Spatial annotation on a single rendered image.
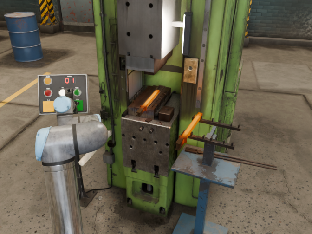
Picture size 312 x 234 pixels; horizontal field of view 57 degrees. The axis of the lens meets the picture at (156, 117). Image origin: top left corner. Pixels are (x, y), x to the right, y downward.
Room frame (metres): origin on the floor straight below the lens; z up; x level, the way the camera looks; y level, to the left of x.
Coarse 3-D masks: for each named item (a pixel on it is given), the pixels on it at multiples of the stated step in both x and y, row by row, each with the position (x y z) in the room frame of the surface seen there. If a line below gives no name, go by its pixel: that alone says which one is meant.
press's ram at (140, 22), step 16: (128, 0) 1.83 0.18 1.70; (144, 0) 1.80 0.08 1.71; (160, 0) 1.77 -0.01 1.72; (176, 0) 2.03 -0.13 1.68; (128, 16) 1.83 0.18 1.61; (144, 16) 1.80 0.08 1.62; (160, 16) 1.76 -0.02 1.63; (176, 16) 2.05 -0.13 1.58; (128, 32) 1.84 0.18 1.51; (144, 32) 1.80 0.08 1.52; (160, 32) 1.76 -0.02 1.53; (176, 32) 2.07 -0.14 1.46; (128, 48) 1.84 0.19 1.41; (144, 48) 1.80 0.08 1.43; (160, 48) 1.76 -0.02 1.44
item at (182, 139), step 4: (196, 116) 1.61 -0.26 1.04; (200, 116) 1.61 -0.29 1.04; (196, 120) 1.56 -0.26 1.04; (192, 124) 1.51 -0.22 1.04; (188, 128) 1.46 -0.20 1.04; (192, 128) 1.47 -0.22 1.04; (184, 132) 1.41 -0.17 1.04; (188, 132) 1.41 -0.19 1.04; (180, 136) 1.35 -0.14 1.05; (184, 136) 1.36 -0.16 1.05; (180, 140) 1.32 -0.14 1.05; (184, 140) 1.35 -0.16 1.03; (176, 144) 1.29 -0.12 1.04; (180, 144) 1.31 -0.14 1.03; (176, 148) 1.29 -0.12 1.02; (180, 148) 1.30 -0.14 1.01
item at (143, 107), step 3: (156, 90) 2.08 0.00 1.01; (159, 90) 2.09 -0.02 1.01; (153, 93) 2.02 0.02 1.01; (156, 93) 2.02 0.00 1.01; (150, 96) 1.97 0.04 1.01; (153, 96) 1.97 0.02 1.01; (150, 99) 1.91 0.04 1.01; (147, 102) 1.87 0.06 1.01; (141, 105) 1.80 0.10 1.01; (144, 105) 1.81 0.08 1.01; (147, 105) 1.83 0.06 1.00; (141, 108) 1.76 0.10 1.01; (144, 108) 1.78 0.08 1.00; (138, 111) 1.71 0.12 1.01; (141, 111) 1.72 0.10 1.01; (138, 114) 1.70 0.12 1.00; (141, 114) 1.72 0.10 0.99
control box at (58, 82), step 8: (40, 80) 1.86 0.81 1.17; (56, 80) 1.87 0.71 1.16; (64, 80) 1.88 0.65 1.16; (80, 80) 1.89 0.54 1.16; (40, 88) 1.84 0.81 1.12; (48, 88) 1.84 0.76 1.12; (56, 88) 1.85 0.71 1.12; (64, 88) 1.85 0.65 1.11; (72, 88) 1.86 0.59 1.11; (80, 88) 1.86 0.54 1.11; (88, 88) 1.92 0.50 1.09; (40, 96) 1.81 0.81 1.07; (48, 96) 1.81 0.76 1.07; (56, 96) 1.82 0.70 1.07; (80, 96) 1.83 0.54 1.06; (88, 96) 1.88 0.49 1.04; (40, 104) 1.78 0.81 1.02; (88, 104) 1.84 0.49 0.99; (40, 112) 1.75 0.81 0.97; (48, 112) 1.76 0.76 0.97; (80, 112) 1.78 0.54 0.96; (88, 112) 1.80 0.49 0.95
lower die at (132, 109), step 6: (150, 90) 2.12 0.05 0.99; (162, 90) 2.12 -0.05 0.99; (168, 90) 2.12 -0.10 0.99; (144, 96) 2.00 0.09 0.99; (156, 96) 1.99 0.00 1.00; (162, 96) 2.01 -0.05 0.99; (132, 102) 1.92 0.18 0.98; (138, 102) 1.90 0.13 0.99; (144, 102) 1.88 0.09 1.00; (150, 102) 1.88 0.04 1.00; (156, 102) 1.90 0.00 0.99; (132, 108) 1.83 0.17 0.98; (138, 108) 1.81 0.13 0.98; (150, 108) 1.80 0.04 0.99; (132, 114) 1.83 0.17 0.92; (144, 114) 1.80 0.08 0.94; (150, 114) 1.78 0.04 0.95
